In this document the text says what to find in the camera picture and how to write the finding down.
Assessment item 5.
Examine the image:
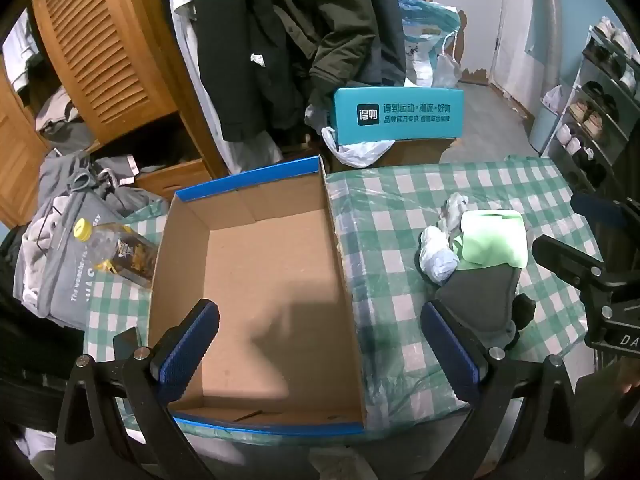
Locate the clear plastic bag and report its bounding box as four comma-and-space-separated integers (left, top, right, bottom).
432, 52, 463, 88

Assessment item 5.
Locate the wooden louvered wardrobe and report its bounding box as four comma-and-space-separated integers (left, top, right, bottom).
0, 0, 231, 231

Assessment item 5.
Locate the black hanging coat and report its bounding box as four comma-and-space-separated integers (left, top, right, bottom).
195, 0, 321, 143

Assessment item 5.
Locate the white spotted sock bundle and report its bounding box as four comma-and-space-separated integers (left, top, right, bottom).
417, 225, 460, 283

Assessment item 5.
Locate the blue and white plastic bag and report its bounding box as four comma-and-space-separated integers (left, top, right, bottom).
397, 0, 463, 88

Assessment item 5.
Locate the olive green hanging jacket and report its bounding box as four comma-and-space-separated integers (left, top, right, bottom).
265, 0, 386, 121

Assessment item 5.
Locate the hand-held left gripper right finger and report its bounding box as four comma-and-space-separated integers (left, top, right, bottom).
420, 300, 586, 480

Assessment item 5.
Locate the brown cardboard box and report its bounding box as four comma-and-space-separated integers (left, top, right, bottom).
325, 136, 458, 173

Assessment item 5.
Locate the green checked tablecloth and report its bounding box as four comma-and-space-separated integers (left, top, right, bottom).
82, 155, 606, 446

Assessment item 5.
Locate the group of shoes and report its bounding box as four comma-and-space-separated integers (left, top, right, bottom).
556, 16, 640, 186

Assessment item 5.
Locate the yellow-capped plastic bottle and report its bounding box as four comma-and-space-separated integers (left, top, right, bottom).
74, 220, 160, 290

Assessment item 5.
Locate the light blue cabinet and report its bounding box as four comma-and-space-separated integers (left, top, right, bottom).
529, 105, 566, 155

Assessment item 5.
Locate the metal shoe rack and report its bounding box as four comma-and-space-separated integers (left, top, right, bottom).
545, 17, 640, 191

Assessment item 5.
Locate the grey fleece sock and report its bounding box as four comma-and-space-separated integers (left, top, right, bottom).
434, 262, 523, 352

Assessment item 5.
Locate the small white bag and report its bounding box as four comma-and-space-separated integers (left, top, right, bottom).
542, 85, 565, 112

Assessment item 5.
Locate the blue-rimmed cardboard box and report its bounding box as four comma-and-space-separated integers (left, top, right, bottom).
147, 156, 369, 436

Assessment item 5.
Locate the light green cloth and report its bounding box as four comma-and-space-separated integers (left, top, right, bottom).
457, 208, 530, 270

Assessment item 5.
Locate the grey clothes pile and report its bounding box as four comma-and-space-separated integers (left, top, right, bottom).
37, 152, 171, 221

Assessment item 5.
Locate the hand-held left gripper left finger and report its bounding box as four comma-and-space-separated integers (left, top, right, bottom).
55, 299, 221, 480

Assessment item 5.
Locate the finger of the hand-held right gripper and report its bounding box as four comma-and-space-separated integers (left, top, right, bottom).
531, 235, 618, 292
570, 191, 640, 241

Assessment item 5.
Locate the teal shoe box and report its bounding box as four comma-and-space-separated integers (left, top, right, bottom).
330, 87, 466, 146

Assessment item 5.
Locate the white door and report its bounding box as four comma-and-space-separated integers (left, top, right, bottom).
490, 0, 562, 97

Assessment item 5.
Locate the navy hanging garment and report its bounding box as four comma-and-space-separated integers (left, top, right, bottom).
360, 0, 408, 86

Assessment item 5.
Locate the grey printed bag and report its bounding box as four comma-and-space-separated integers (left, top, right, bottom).
12, 190, 126, 331

